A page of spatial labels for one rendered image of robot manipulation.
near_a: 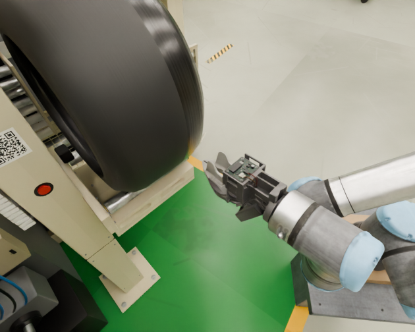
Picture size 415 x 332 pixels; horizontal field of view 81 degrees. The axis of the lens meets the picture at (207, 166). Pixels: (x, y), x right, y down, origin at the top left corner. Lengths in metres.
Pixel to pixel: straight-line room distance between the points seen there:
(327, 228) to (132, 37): 0.48
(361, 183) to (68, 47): 0.60
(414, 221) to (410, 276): 0.16
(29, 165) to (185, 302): 1.19
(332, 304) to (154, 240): 1.11
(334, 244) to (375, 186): 0.19
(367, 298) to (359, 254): 0.75
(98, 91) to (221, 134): 1.88
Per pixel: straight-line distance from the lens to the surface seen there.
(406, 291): 0.97
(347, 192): 0.58
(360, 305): 1.16
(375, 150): 2.62
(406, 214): 1.00
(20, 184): 0.75
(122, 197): 0.85
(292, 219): 0.44
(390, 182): 0.58
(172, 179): 0.92
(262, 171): 0.48
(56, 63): 0.53
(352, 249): 0.44
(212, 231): 1.75
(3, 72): 1.05
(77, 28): 0.54
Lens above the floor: 1.60
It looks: 51 degrees down
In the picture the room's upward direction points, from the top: straight up
